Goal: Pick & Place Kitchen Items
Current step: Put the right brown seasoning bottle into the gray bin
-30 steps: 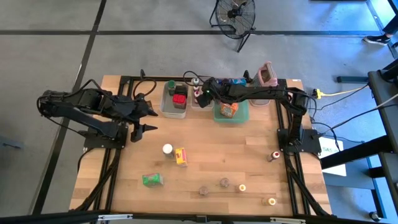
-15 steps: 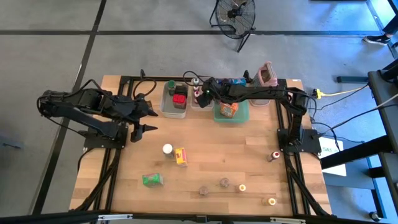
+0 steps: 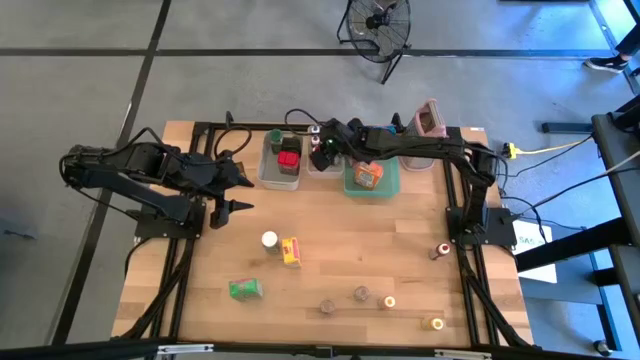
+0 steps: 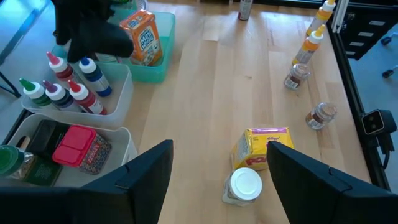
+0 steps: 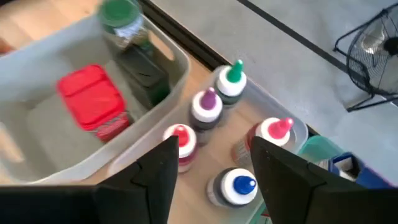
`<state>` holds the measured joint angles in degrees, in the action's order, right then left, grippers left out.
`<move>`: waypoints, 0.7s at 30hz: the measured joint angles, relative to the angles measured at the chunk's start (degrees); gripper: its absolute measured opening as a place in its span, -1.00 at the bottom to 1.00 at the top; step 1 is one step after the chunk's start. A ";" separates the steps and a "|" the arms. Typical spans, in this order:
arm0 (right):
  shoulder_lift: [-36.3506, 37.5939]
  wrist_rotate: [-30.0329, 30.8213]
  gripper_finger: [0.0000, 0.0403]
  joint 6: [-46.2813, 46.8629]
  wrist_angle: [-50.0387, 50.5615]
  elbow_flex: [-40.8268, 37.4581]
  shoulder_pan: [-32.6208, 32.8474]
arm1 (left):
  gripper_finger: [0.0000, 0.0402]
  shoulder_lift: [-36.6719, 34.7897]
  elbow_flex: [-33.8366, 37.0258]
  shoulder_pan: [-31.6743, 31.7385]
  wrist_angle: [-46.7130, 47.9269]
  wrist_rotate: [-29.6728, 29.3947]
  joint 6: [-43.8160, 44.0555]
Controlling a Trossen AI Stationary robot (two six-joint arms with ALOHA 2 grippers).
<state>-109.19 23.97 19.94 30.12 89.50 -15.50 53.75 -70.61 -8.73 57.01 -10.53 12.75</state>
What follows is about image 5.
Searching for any green lid spice jar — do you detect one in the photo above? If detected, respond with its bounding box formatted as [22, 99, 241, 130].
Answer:
[98, 0, 150, 50]

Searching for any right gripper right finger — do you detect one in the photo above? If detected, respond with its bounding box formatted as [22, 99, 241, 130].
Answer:
[251, 136, 398, 224]

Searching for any grey plastic bin with handles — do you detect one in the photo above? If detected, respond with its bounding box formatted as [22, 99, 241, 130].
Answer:
[0, 14, 191, 186]

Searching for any red cap food colouring bottle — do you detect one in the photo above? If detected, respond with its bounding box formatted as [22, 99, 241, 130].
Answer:
[162, 123, 198, 174]
[231, 117, 295, 167]

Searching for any red lid sprinkles jar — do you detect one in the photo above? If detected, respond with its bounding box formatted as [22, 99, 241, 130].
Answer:
[57, 63, 131, 143]

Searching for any green cap food colouring bottle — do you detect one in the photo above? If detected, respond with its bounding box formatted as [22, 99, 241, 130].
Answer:
[214, 58, 248, 108]

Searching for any teal plastic tray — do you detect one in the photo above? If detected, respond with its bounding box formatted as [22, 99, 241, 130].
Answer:
[248, 135, 346, 224]

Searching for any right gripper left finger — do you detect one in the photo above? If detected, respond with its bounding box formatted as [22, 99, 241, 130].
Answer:
[0, 136, 180, 224]

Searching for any green black pepper tin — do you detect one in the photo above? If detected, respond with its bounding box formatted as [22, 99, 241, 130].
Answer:
[119, 46, 171, 106]

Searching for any black floor fan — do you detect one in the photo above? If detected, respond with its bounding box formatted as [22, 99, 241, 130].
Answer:
[333, 2, 398, 113]

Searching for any blue cap food colouring bottle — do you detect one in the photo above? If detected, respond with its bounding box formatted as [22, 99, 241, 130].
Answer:
[206, 167, 259, 208]

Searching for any dark blue Frosted Flakes box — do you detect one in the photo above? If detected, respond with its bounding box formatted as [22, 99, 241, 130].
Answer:
[315, 151, 396, 189]

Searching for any purple cap food colouring bottle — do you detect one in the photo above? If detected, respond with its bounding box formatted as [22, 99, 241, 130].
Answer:
[188, 86, 224, 147]

